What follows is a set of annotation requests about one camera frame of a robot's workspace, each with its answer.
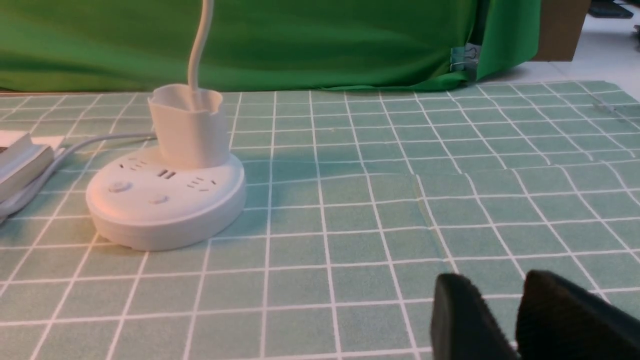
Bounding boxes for white power cable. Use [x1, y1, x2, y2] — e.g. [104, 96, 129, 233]
[0, 133, 158, 221]

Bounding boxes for white desk lamp with sockets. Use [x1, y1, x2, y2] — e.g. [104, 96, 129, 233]
[86, 0, 247, 252]

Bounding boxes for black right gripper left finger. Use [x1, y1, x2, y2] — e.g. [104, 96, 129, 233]
[430, 273, 519, 360]

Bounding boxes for green checkered tablecloth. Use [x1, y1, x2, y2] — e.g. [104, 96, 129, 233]
[0, 81, 640, 360]

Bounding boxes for top white book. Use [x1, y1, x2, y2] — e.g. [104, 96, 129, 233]
[0, 130, 66, 202]

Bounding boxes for metal binder clip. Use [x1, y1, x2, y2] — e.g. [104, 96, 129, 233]
[449, 43, 482, 72]

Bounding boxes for green backdrop cloth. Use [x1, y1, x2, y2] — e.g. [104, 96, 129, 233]
[0, 0, 541, 92]

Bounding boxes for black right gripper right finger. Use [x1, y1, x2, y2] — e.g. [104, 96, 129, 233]
[516, 269, 640, 360]

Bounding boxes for brown cardboard box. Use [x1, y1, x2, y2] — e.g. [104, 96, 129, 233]
[531, 0, 591, 62]

